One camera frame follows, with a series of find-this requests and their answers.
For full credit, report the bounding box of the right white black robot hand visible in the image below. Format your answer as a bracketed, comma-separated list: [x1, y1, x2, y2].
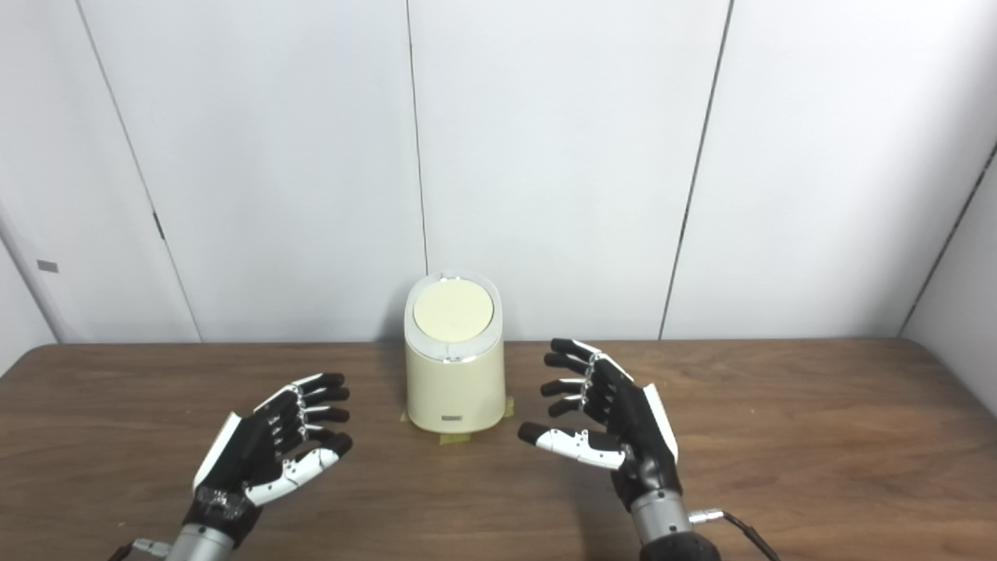
[518, 337, 685, 515]

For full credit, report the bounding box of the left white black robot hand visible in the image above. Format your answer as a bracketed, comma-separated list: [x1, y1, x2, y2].
[183, 372, 354, 546]

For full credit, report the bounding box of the cream round bin lid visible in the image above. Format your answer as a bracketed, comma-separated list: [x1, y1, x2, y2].
[413, 279, 495, 341]

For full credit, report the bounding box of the cream-colored round bin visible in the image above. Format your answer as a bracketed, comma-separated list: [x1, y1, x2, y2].
[403, 270, 507, 434]

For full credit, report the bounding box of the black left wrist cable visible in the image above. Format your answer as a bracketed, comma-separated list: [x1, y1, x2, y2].
[109, 538, 172, 561]

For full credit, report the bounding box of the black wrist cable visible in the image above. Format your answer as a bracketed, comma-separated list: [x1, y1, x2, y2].
[689, 508, 782, 561]
[109, 538, 172, 561]

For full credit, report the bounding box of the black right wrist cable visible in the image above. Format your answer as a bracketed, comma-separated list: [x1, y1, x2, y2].
[689, 508, 782, 561]

